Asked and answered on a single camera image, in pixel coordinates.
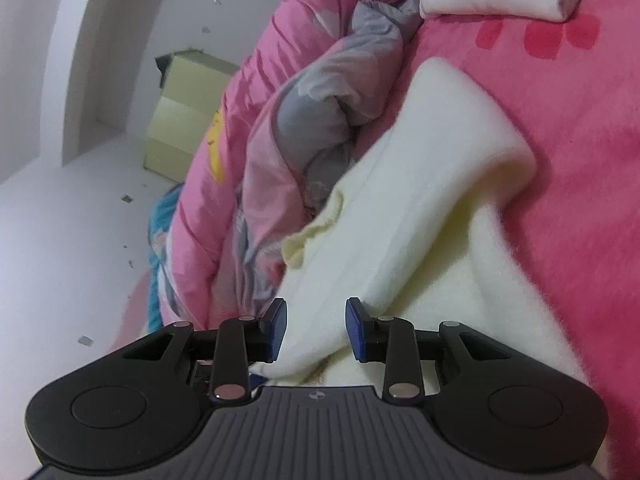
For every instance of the pale yellow wardrobe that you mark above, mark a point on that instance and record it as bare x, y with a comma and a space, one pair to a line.
185, 110

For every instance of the pink floral blanket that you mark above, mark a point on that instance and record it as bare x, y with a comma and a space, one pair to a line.
575, 160

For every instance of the pink and white headboard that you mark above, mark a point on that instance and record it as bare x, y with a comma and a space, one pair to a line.
135, 310

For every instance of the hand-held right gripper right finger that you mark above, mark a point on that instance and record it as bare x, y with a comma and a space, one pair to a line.
355, 330

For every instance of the pink and grey quilt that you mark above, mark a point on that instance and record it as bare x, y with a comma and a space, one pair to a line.
300, 25

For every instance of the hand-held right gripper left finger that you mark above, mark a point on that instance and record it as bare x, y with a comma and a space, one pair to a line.
277, 330

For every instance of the cream fleece garment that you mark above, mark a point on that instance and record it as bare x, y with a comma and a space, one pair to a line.
425, 185

